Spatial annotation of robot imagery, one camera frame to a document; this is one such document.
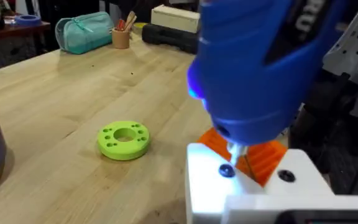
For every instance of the teal zip bag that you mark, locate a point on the teal zip bag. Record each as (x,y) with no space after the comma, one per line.
(84,32)

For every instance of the tan cup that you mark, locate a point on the tan cup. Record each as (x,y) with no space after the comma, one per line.
(120,39)

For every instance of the grey and black right gripper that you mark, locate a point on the grey and black right gripper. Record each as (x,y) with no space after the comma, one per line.
(353,46)

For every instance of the yellow tape roll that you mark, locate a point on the yellow tape roll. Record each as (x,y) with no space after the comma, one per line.
(140,27)

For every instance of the green disc with holes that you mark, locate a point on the green disc with holes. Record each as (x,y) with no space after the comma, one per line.
(123,140)

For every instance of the dark side table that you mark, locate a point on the dark side table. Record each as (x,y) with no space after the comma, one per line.
(11,31)

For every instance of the left gripper white and orange right finger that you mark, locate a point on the left gripper white and orange right finger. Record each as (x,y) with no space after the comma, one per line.
(300,174)

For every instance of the blue tape roll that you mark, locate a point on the blue tape roll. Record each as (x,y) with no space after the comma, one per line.
(28,20)

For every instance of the black tool case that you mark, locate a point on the black tool case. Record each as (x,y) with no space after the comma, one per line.
(169,38)

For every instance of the blue electric screwdriver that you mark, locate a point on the blue electric screwdriver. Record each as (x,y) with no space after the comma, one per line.
(253,71)

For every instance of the white box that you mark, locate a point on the white box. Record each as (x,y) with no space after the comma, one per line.
(176,18)

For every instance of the left gripper white and orange left finger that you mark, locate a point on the left gripper white and orange left finger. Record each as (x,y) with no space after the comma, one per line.
(207,183)

